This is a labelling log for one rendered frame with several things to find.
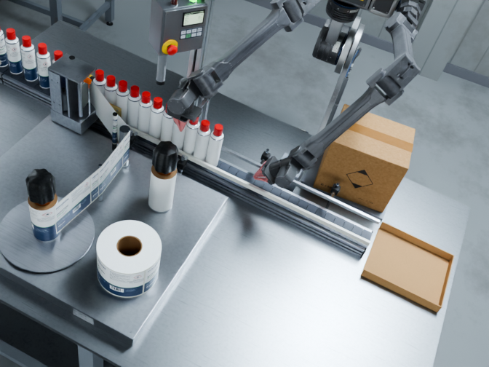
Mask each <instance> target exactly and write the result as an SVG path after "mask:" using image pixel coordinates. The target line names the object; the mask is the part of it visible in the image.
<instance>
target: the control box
mask: <svg viewBox="0 0 489 367"><path fill-rule="evenodd" d="M170 2H171V0H151V18H150V29H149V42H150V43H151V45H152V47H153V48H154V49H155V51H156V52H157V54H158V55H159V56H164V55H168V53H167V46H168V45H170V44H171V45H175V46H176V47H177V48H178V51H177V53H179V52H187V51H191V50H197V49H201V48H202V40H203V35H204V26H205V20H206V16H207V7H208V6H207V4H206V3H205V2H204V0H202V1H200V0H197V3H195V4H192V3H191V2H190V1H189V0H178V6H176V7H174V6H172V5H171V4H170ZM200 9H205V13H204V22H203V23H202V24H197V25H189V26H184V27H182V21H183V13H184V12H190V11H194V10H200ZM202 26H203V32H202V36H198V37H194V38H189V39H181V40H179V39H180V31H181V30H186V29H190V28H198V27H202Z"/></svg>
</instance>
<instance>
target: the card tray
mask: <svg viewBox="0 0 489 367"><path fill-rule="evenodd" d="M453 259H454V255H453V254H451V253H448V252H447V251H445V250H442V249H440V248H438V247H436V246H434V245H432V244H430V243H427V242H425V241H423V240H421V239H419V238H417V237H414V236H413V235H411V234H408V233H407V232H404V231H402V230H400V229H398V228H396V227H394V226H392V225H389V224H387V223H385V222H382V224H381V225H380V226H379V229H378V232H377V234H376V236H375V239H374V242H373V245H372V248H371V249H370V253H369V255H368V258H367V261H366V263H365V266H364V268H363V270H362V274H361V276H363V277H366V278H367V279H369V280H372V281H373V282H375V283H377V284H379V285H382V286H383V287H385V288H388V289H389V290H391V291H393V292H395V293H398V294H400V295H402V296H404V297H406V298H408V299H410V300H412V301H414V302H416V303H418V304H420V305H422V306H424V307H426V308H428V309H430V310H432V311H435V312H439V310H440V309H441V308H442V304H443V301H444V298H445V292H446V289H447V286H448V281H449V277H450V272H451V268H452V265H453Z"/></svg>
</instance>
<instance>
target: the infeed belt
mask: <svg viewBox="0 0 489 367"><path fill-rule="evenodd" d="M3 74H5V75H7V76H9V77H11V78H13V79H15V80H18V81H19V82H22V83H23V84H26V85H28V86H29V87H32V88H34V89H35V90H38V91H40V92H42V93H44V94H46V95H48V96H50V89H48V90H44V89H42V88H40V85H39V74H37V76H38V79H37V80H36V81H35V82H27V81H26V80H25V75H24V70H23V72H22V73H21V74H20V75H13V74H11V73H10V70H9V69H8V70H7V71H5V72H4V73H3ZM136 138H137V139H140V140H142V141H144V142H146V143H148V144H150V145H152V146H154V147H156V146H157V144H155V143H152V142H150V141H148V140H146V139H145V138H142V137H140V136H139V135H137V136H136ZM187 163H189V164H191V165H193V166H195V167H197V168H200V169H202V170H204V171H206V172H208V173H210V174H212V175H214V176H216V177H218V178H221V179H223V180H224V181H227V182H229V183H230V184H233V185H235V186H237V187H239V188H241V189H244V190H245V191H247V192H249V193H251V194H254V195H255V196H257V197H260V198H262V199H264V200H266V201H268V202H270V203H272V204H274V205H276V206H278V207H281V208H283V209H285V210H287V211H289V212H291V213H293V214H295V215H297V216H299V217H301V218H304V219H306V220H307V221H310V222H312V223H313V224H316V225H317V226H320V227H322V228H324V229H326V230H328V231H330V232H332V233H334V234H336V235H338V236H341V237H343V238H345V239H347V240H349V241H351V242H353V243H355V244H357V245H359V246H362V247H363V248H366V249H367V245H364V244H362V243H360V242H358V241H356V240H354V239H352V238H350V237H348V236H346V235H344V234H341V233H340V232H337V231H336V230H334V229H331V228H330V227H328V226H325V225H323V224H321V223H319V222H317V221H315V220H313V219H311V218H309V217H306V216H304V215H302V214H300V213H298V212H296V211H294V210H292V209H290V208H287V207H285V206H284V205H281V204H279V203H278V202H275V201H273V200H271V199H269V198H267V197H264V196H263V195H261V194H259V193H257V192H254V191H253V190H251V189H248V188H246V187H244V186H242V185H240V184H238V183H236V182H234V181H231V180H229V179H227V178H225V177H223V176H221V175H219V174H217V173H215V172H213V171H211V170H208V169H207V168H205V167H202V166H201V165H198V164H196V163H195V162H192V161H190V160H188V159H187ZM217 168H219V169H221V170H224V171H226V172H227V173H230V174H232V175H234V176H236V177H237V178H241V179H242V180H244V181H246V182H248V183H250V184H252V185H254V186H257V187H259V188H261V189H263V190H265V191H267V192H269V193H271V194H273V195H276V196H278V197H280V198H282V199H284V200H286V201H288V202H290V203H292V204H294V205H297V206H298V207H300V208H303V209H304V210H307V211H308V212H311V213H313V214H315V215H317V216H319V217H321V218H323V219H325V220H328V221H330V222H332V223H334V224H336V225H338V226H340V227H342V228H344V229H347V230H349V231H350V232H353V233H355V234H357V235H359V236H360V237H364V238H365V239H367V240H370V238H371V236H372V234H373V233H372V232H369V231H368V230H365V229H363V228H361V227H359V226H357V225H355V224H353V223H350V222H348V221H345V220H344V219H342V218H340V217H338V216H335V215H333V214H332V213H329V212H327V211H326V210H323V209H321V208H318V207H317V206H315V205H312V204H311V203H309V202H307V201H304V200H302V199H300V198H298V197H296V196H294V195H291V194H289V193H287V192H285V191H282V190H281V189H279V188H277V187H275V186H272V185H271V184H269V183H266V182H265V181H260V180H255V179H254V178H253V176H252V175H250V174H247V173H246V172H244V171H241V170H239V169H237V168H235V167H233V166H230V165H229V164H226V163H225V162H222V161H220V160H218V166H217ZM317 208H318V209H317Z"/></svg>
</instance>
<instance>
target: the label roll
mask: <svg viewBox="0 0 489 367"><path fill-rule="evenodd" d="M161 252H162V242H161V240H160V237H159V235H158V234H157V233H156V231H155V230H154V229H153V228H152V227H150V226H149V225H147V224H144V223H143V222H140V221H133V220H126V221H118V222H116V223H114V224H112V225H110V226H108V227H107V228H105V229H104V230H103V231H102V233H101V234H100V236H99V238H98V241H97V275H98V280H99V282H100V284H101V285H102V286H103V288H104V289H105V290H107V291H108V292H109V293H111V294H113V295H115V296H120V297H127V298H128V297H135V296H139V295H141V294H144V293H145V292H147V291H148V290H150V289H151V288H152V287H153V285H154V284H155V282H156V280H157V277H158V274H159V264H160V258H161Z"/></svg>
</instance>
